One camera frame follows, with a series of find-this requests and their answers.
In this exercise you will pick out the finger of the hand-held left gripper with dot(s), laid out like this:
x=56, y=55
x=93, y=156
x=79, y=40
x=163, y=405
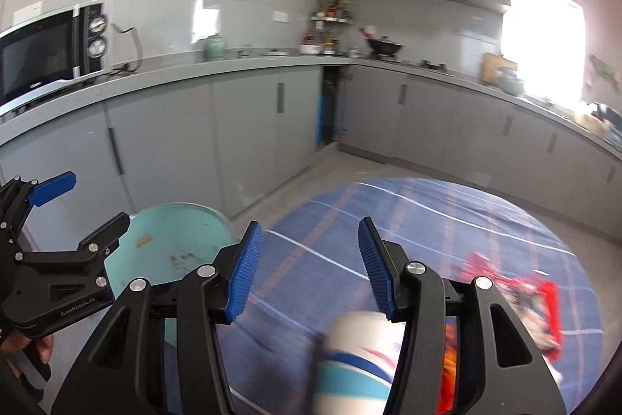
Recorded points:
x=104, y=240
x=53, y=189

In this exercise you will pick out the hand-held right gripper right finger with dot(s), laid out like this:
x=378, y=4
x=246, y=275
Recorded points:
x=376, y=274

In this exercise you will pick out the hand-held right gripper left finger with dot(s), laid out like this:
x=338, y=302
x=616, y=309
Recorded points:
x=245, y=271

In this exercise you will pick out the white paper cup blue print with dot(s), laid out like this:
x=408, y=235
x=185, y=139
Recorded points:
x=350, y=371

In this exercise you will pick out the person's left hand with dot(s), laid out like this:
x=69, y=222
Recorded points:
x=44, y=349

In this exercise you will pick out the blue plaid tablecloth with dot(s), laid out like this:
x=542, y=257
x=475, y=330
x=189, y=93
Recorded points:
x=316, y=259

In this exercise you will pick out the teal round stool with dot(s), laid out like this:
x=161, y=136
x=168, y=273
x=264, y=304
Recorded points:
x=170, y=240

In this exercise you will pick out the orange snack packet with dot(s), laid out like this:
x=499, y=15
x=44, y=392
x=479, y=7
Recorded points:
x=448, y=361

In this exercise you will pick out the silver microwave oven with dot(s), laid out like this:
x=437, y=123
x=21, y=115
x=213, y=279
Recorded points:
x=34, y=60

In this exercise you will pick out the grey kitchen cabinets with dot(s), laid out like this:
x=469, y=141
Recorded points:
x=243, y=113

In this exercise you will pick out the blue water jug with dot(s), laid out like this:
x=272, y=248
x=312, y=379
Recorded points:
x=323, y=118

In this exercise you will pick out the red cellophane wrapper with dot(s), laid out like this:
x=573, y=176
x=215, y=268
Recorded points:
x=551, y=308

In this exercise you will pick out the green ceramic jar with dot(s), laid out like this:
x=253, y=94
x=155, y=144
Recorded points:
x=215, y=48

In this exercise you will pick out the gas stove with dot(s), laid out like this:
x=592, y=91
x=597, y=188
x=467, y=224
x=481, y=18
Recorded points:
x=434, y=65

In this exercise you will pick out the black wok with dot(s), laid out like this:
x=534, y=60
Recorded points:
x=386, y=47

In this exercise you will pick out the white bowl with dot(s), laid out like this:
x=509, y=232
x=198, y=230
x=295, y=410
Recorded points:
x=311, y=49

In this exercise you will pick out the grey pot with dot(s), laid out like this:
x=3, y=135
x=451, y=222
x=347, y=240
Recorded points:
x=510, y=82

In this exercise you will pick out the wooden cutting board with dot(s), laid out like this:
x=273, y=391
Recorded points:
x=491, y=67

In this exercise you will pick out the open cardboard box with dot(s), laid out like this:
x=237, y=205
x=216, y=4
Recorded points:
x=590, y=123

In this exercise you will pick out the metal spice rack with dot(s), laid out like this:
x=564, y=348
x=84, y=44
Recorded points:
x=330, y=14

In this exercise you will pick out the large window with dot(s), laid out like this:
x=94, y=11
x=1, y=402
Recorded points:
x=539, y=45

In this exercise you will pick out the white wall socket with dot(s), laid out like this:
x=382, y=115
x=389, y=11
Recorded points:
x=280, y=17
x=27, y=12

